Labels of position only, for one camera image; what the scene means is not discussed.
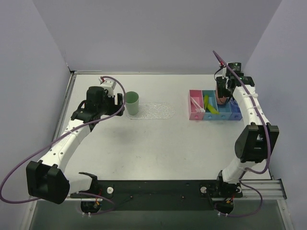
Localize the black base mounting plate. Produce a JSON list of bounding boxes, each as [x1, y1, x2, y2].
[[69, 180, 243, 211]]

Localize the yellow toothpaste tube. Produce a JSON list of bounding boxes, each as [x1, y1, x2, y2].
[[207, 104, 219, 115], [203, 94, 209, 110]]

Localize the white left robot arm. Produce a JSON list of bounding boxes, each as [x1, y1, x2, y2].
[[26, 86, 124, 204]]

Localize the purple cable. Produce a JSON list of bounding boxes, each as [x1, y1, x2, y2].
[[0, 76, 128, 204], [212, 50, 274, 218]]

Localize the large clear textured tray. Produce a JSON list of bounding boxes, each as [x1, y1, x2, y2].
[[127, 103, 175, 120]]

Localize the green plastic cup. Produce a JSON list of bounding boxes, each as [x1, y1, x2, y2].
[[125, 91, 139, 115]]

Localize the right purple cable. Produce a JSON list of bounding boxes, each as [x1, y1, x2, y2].
[[212, 50, 274, 218]]

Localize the orange plastic cup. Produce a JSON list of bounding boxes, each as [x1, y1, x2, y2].
[[215, 88, 228, 105]]

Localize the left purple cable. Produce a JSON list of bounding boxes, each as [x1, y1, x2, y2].
[[0, 76, 128, 204]]

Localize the aluminium rail frame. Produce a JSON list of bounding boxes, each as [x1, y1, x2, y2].
[[241, 179, 287, 200]]

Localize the pink organizer box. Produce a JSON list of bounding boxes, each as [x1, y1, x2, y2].
[[188, 90, 205, 121]]

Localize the light blue organizer box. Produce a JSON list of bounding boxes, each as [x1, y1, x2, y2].
[[202, 90, 232, 120]]

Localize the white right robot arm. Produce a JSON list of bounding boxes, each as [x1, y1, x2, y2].
[[216, 77, 279, 184]]

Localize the dark blue organizer box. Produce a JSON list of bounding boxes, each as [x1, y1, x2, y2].
[[229, 99, 242, 121]]

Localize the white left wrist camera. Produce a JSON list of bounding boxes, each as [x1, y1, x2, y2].
[[99, 76, 116, 96]]

